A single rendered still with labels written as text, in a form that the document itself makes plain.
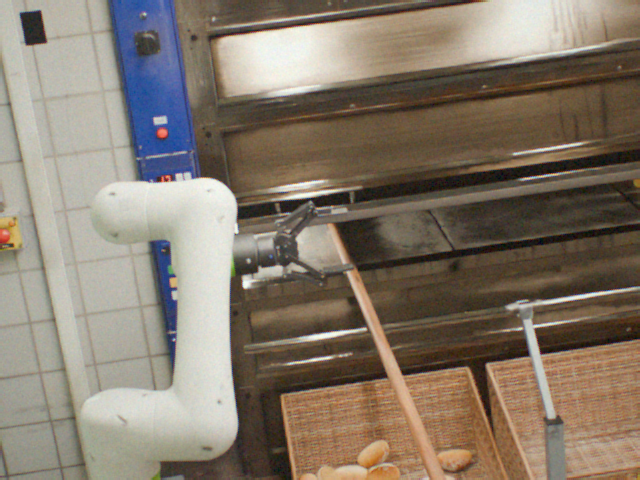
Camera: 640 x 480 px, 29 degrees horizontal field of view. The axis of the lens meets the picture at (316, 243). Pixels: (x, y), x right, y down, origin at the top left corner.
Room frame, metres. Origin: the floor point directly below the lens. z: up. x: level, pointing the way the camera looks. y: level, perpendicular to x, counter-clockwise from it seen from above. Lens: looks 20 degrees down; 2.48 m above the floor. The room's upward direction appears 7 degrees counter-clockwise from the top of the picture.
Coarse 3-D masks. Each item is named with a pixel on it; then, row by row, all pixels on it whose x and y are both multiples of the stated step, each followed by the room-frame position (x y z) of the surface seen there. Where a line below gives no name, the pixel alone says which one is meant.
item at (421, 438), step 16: (336, 224) 3.59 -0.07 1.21; (336, 240) 3.46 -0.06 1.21; (352, 272) 3.18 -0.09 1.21; (368, 304) 2.95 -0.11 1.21; (368, 320) 2.86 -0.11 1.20; (384, 336) 2.76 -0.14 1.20; (384, 352) 2.66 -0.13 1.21; (400, 384) 2.49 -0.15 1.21; (400, 400) 2.43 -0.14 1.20; (416, 416) 2.34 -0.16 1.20; (416, 432) 2.28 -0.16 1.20; (432, 448) 2.21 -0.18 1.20; (432, 464) 2.14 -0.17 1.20
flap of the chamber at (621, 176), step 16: (624, 160) 3.32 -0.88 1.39; (512, 176) 3.30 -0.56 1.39; (528, 176) 3.28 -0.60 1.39; (592, 176) 3.15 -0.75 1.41; (608, 176) 3.15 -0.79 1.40; (624, 176) 3.16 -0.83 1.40; (400, 192) 3.29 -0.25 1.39; (416, 192) 3.26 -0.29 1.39; (496, 192) 3.13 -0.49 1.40; (512, 192) 3.14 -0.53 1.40; (528, 192) 3.14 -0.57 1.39; (544, 192) 3.14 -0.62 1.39; (288, 208) 3.27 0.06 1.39; (384, 208) 3.11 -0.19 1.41; (400, 208) 3.12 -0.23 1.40; (416, 208) 3.12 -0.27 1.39; (432, 208) 3.12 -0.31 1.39; (272, 224) 3.09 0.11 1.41; (320, 224) 3.10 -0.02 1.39
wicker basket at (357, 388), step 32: (352, 384) 3.22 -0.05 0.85; (384, 384) 3.22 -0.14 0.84; (416, 384) 3.22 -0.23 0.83; (448, 384) 3.22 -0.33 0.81; (288, 416) 3.18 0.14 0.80; (320, 416) 3.19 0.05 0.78; (352, 416) 3.19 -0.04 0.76; (384, 416) 3.20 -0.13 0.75; (448, 416) 3.20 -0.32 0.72; (480, 416) 3.07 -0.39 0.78; (288, 448) 3.00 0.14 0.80; (352, 448) 3.17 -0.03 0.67; (416, 448) 3.17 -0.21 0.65; (448, 448) 3.18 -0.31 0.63; (480, 448) 3.11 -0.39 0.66
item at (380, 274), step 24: (528, 240) 3.34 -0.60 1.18; (552, 240) 3.31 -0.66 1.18; (576, 240) 3.30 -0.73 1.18; (600, 240) 3.30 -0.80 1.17; (624, 240) 3.31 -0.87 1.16; (360, 264) 3.31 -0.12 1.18; (384, 264) 3.29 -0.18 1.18; (408, 264) 3.27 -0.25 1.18; (432, 264) 3.27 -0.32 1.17; (456, 264) 3.27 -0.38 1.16; (480, 264) 3.28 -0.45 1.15; (264, 288) 3.24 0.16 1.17; (288, 288) 3.24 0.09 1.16; (312, 288) 3.25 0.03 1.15; (336, 288) 3.25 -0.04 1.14
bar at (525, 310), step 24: (624, 288) 2.93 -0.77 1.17; (456, 312) 2.91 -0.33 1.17; (480, 312) 2.90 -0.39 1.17; (504, 312) 2.90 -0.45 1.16; (528, 312) 2.90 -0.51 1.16; (312, 336) 2.88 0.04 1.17; (336, 336) 2.87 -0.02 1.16; (360, 336) 2.88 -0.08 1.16; (528, 336) 2.87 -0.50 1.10; (552, 408) 2.73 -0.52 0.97; (552, 432) 2.68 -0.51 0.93; (552, 456) 2.68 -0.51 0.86
